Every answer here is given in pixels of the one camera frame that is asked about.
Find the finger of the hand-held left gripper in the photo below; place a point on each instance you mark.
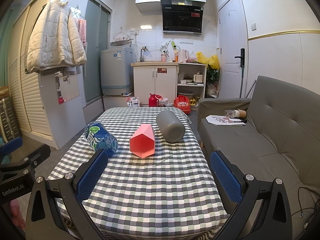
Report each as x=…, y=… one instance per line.
x=33, y=158
x=11, y=145

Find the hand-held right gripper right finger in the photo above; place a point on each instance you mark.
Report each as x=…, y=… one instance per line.
x=225, y=180

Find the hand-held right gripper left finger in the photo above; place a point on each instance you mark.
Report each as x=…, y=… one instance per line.
x=92, y=176

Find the pink hexagonal cup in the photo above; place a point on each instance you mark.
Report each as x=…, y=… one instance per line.
x=142, y=142

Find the brown paper cup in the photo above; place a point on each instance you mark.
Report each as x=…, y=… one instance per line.
x=241, y=113

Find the grey cup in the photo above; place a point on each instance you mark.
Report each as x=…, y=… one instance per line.
x=171, y=126

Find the person's left hand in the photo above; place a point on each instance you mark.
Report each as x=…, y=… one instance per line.
x=18, y=213

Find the grey ribbed suitcase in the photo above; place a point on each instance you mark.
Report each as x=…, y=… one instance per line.
x=7, y=120

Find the green blue soda can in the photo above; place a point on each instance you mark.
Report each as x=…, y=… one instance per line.
x=100, y=138

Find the white slatted wardrobe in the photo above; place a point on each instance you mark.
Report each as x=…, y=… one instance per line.
x=32, y=100

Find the printed paper sheet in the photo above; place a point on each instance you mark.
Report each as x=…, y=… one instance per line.
x=220, y=120

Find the checkered tablecloth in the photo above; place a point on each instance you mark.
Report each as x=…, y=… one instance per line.
x=155, y=187

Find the grey sofa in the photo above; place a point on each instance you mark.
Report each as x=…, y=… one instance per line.
x=270, y=130

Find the wardrobe mirror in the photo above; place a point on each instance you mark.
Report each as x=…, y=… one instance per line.
x=67, y=88

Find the white base box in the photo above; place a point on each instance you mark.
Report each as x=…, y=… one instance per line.
x=116, y=103

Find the white plastic bag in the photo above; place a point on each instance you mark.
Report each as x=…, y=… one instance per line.
x=133, y=102

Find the red shopping bag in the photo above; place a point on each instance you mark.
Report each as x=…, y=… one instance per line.
x=182, y=105

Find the metal basin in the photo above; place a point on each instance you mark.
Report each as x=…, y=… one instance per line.
x=185, y=95

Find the white open shelf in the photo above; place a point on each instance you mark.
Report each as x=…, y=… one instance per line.
x=203, y=87

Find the red thermos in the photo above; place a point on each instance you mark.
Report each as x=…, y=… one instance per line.
x=152, y=100

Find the green plant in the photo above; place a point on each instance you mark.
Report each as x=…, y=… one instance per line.
x=213, y=75

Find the grey washing machine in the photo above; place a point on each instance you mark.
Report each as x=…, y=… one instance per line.
x=116, y=70

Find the white sink cabinet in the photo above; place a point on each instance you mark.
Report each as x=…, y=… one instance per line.
x=155, y=85

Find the white puffer jacket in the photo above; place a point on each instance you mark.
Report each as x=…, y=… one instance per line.
x=55, y=37

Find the frosted glass sliding door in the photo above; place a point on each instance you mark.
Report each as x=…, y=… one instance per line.
x=96, y=55

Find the yellow plastic bag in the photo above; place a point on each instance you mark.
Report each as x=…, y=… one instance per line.
x=211, y=60

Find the black door lock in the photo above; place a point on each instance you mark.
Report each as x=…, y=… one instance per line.
x=242, y=55

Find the white electric kettle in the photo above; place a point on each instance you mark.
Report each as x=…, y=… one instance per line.
x=183, y=56

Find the orange bottle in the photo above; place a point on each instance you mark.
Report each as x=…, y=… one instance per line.
x=176, y=57

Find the metal faucet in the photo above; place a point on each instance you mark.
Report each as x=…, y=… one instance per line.
x=142, y=53

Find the pink towel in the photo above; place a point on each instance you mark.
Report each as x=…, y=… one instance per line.
x=82, y=31

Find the pink bottle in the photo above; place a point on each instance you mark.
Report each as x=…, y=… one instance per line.
x=164, y=57

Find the white door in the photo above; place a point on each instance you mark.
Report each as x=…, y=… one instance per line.
x=232, y=37

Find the green power strip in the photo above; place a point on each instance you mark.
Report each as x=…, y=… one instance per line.
x=172, y=45

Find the black range hood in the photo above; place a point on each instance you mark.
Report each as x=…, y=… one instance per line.
x=182, y=17

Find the white light switch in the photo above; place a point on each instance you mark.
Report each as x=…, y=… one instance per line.
x=253, y=26

